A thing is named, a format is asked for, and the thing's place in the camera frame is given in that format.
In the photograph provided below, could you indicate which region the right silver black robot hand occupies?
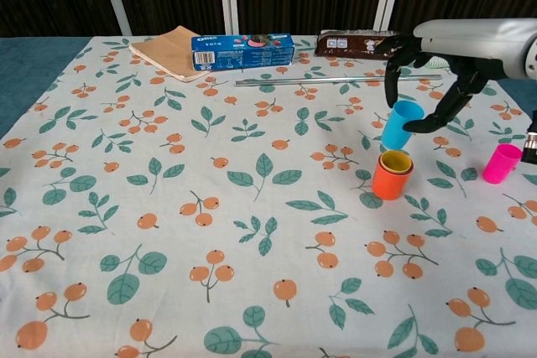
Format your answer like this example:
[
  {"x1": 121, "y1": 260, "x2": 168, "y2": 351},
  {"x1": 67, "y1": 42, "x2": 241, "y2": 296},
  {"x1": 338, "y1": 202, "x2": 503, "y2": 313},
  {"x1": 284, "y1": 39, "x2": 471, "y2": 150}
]
[{"x1": 374, "y1": 18, "x2": 530, "y2": 133}]

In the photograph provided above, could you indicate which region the light blue plastic cup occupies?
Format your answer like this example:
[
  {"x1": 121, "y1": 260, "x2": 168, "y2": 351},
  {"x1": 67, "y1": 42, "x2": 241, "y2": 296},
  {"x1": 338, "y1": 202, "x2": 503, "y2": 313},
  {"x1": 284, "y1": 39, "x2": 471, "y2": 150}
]
[{"x1": 380, "y1": 100, "x2": 425, "y2": 150}]

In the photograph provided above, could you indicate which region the pink plastic cup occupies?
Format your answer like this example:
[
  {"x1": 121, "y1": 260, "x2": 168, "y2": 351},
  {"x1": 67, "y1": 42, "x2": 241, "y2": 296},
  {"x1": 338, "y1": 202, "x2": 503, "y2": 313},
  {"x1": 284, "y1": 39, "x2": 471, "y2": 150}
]
[{"x1": 482, "y1": 143, "x2": 524, "y2": 184}]

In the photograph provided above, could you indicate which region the yellow plastic cup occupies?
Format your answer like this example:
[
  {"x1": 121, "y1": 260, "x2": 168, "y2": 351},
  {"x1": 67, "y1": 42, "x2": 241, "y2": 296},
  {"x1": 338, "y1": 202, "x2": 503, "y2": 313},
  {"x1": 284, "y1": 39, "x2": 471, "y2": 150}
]
[{"x1": 379, "y1": 150, "x2": 414, "y2": 175}]

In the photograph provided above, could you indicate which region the brown chocolate snack packet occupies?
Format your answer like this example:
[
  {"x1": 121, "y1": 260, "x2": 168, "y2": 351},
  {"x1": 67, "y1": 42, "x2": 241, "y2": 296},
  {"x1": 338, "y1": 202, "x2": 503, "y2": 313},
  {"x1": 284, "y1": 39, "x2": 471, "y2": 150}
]
[{"x1": 313, "y1": 29, "x2": 400, "y2": 61}]

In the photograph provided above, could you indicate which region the thin silver metal rod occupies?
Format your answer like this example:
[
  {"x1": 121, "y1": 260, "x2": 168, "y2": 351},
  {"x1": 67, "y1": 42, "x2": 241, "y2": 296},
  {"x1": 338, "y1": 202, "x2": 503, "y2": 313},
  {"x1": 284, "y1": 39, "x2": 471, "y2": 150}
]
[{"x1": 234, "y1": 74, "x2": 443, "y2": 87}]

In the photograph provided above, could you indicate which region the orange plastic cup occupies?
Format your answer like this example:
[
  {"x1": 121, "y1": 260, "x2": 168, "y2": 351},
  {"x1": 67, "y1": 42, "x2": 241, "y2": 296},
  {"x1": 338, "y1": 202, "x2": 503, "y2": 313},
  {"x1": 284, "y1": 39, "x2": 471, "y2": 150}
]
[{"x1": 372, "y1": 150, "x2": 415, "y2": 201}]

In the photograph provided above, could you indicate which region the blue Oreo cookie box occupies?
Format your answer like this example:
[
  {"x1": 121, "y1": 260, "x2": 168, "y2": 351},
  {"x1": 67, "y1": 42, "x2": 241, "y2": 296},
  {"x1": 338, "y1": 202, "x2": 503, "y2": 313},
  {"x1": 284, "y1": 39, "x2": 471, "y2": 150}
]
[{"x1": 190, "y1": 32, "x2": 295, "y2": 72}]

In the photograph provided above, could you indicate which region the floral print tablecloth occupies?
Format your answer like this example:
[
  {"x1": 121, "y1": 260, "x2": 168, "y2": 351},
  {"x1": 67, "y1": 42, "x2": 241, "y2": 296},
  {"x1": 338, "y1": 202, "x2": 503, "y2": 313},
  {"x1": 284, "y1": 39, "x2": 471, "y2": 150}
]
[{"x1": 0, "y1": 34, "x2": 537, "y2": 358}]

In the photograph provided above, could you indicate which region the brown spiral notebook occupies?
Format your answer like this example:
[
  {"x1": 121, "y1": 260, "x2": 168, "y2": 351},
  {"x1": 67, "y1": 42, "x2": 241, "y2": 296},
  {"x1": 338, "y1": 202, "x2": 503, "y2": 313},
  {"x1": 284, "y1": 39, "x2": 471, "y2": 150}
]
[{"x1": 128, "y1": 25, "x2": 213, "y2": 82}]

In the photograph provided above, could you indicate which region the teal table cover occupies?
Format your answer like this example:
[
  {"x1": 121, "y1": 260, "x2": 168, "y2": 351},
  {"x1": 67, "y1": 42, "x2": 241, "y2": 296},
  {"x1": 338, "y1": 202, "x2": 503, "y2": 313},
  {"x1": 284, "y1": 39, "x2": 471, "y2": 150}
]
[{"x1": 0, "y1": 34, "x2": 537, "y2": 141}]

